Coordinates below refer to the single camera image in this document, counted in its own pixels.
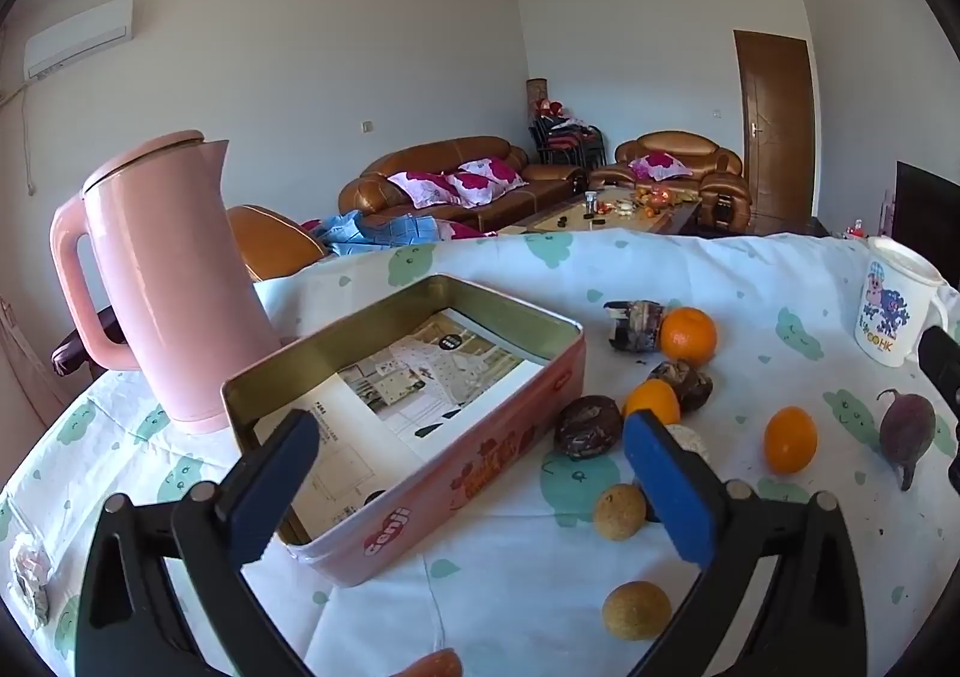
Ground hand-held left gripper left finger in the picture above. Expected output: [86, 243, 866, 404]
[75, 409, 323, 677]

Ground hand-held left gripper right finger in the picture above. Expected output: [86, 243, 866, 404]
[622, 409, 875, 677]

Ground purple passion fruit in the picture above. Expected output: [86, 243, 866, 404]
[876, 388, 938, 492]

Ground tan round fruit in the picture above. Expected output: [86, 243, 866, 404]
[602, 581, 673, 642]
[592, 483, 647, 541]

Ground orange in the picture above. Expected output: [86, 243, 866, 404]
[763, 406, 818, 476]
[658, 307, 719, 365]
[624, 378, 682, 427]

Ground dark brown round fruit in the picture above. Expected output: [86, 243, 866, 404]
[555, 395, 623, 461]

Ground dark wrinkled fruit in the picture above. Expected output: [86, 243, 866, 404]
[651, 360, 715, 414]

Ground pink tin box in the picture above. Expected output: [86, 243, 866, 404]
[221, 274, 586, 588]

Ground heap of small orange fruits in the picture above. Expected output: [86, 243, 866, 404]
[630, 186, 695, 213]

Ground white printed mug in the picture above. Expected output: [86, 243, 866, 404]
[853, 236, 950, 368]

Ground black television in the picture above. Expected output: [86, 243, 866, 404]
[892, 160, 960, 266]

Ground printed paper leaflet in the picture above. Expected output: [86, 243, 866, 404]
[255, 308, 545, 547]

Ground white cloud-print tablecloth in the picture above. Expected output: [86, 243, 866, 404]
[0, 227, 960, 677]

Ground orange carrot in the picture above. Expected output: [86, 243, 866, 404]
[397, 648, 462, 677]

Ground pink electric kettle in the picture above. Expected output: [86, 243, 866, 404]
[49, 131, 282, 434]

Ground dark maroon stool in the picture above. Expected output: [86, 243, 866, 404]
[51, 306, 121, 378]

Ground crumpled wrapper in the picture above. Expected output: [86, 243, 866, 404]
[11, 533, 52, 629]

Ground blue checked blanket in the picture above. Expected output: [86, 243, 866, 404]
[300, 208, 443, 258]

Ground brown wooden door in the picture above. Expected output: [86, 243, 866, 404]
[733, 29, 818, 217]

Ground wooden coffee table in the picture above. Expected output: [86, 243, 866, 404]
[499, 186, 702, 236]

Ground pink floral pillow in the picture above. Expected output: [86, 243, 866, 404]
[450, 156, 528, 206]
[386, 169, 458, 209]
[628, 151, 695, 182]

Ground brown leather armchair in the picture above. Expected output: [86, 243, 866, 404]
[589, 131, 753, 233]

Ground stacked dark chairs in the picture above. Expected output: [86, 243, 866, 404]
[529, 111, 607, 170]

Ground brown leather sofa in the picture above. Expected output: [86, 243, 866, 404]
[337, 136, 590, 236]

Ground white air conditioner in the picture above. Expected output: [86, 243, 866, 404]
[22, 0, 134, 80]

